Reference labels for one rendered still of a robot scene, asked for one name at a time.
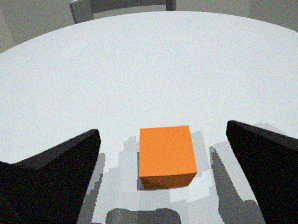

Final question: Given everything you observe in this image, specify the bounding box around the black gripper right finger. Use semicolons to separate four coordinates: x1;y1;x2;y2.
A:
226;120;298;224

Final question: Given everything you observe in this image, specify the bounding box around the orange block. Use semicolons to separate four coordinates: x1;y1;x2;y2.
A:
140;125;197;189

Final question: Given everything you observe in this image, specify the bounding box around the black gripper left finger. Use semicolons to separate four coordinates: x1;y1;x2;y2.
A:
0;129;101;224

